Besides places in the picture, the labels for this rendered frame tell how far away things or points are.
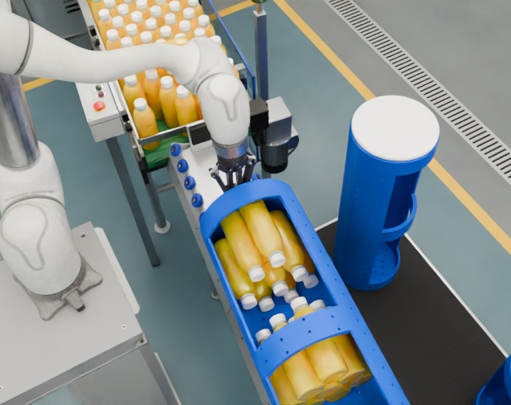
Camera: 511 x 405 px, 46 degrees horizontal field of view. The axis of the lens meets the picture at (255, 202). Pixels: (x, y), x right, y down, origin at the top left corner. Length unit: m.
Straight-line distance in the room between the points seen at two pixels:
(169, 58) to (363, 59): 2.48
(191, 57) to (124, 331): 0.70
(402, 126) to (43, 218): 1.13
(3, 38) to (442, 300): 2.06
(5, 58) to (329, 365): 0.90
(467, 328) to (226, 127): 1.60
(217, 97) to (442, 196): 2.01
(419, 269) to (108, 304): 1.52
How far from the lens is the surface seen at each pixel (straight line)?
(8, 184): 1.58
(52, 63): 1.16
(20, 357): 1.64
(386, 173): 1.95
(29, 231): 1.47
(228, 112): 1.33
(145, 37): 2.23
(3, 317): 1.71
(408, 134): 1.97
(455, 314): 2.67
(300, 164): 3.18
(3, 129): 1.47
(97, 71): 1.21
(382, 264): 2.70
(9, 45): 1.12
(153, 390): 2.25
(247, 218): 1.57
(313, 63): 3.72
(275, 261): 1.51
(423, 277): 2.71
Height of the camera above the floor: 2.49
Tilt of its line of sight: 55 degrees down
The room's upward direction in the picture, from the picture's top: 4 degrees counter-clockwise
